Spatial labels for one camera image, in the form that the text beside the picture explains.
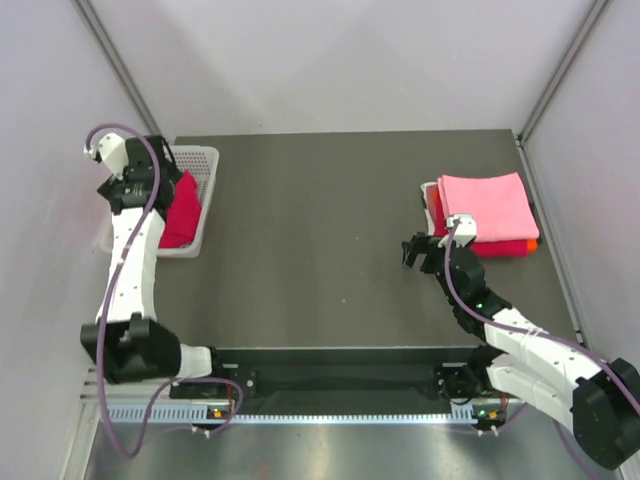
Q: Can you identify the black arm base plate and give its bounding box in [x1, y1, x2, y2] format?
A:
[214, 346, 506, 405]

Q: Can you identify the grey slotted cable duct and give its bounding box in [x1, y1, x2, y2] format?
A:
[102, 403, 481, 426]

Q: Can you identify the aluminium frame post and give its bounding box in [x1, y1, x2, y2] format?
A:
[70, 0, 162, 134]
[515, 0, 612, 146]

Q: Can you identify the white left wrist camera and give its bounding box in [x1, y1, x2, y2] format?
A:
[84, 133, 129, 180]

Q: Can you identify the right aluminium frame post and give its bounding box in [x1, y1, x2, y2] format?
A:
[515, 0, 612, 146]

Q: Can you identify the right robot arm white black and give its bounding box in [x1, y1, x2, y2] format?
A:
[402, 232, 639, 470]

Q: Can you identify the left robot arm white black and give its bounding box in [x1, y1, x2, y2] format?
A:
[80, 132, 227, 397]

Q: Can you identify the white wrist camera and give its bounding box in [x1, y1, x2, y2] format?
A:
[443, 213, 477, 247]
[84, 133, 129, 180]

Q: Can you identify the white perforated plastic basket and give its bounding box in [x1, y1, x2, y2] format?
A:
[99, 145, 219, 258]

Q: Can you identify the light pink folded t shirt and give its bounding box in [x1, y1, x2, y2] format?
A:
[438, 173, 540, 242]

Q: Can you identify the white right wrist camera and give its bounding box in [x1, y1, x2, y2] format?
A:
[443, 213, 477, 247]

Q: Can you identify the red folded t shirt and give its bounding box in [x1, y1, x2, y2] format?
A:
[432, 199, 531, 260]

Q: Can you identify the crimson red t shirt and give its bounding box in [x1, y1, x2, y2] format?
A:
[159, 171, 202, 249]

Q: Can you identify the left aluminium frame post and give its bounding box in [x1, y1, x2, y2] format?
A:
[70, 0, 162, 134]

